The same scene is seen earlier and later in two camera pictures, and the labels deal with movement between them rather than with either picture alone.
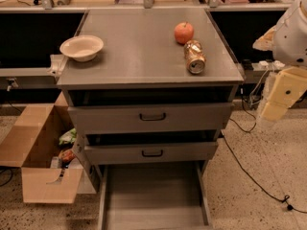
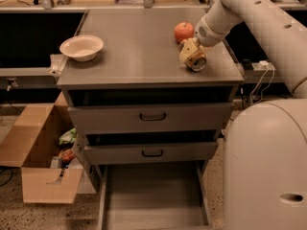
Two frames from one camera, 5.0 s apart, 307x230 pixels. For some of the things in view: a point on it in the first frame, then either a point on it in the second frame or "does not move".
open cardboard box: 32,144 does not move
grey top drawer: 214,116 does not move
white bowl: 82,48 does not move
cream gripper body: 292,40 -> 207,35
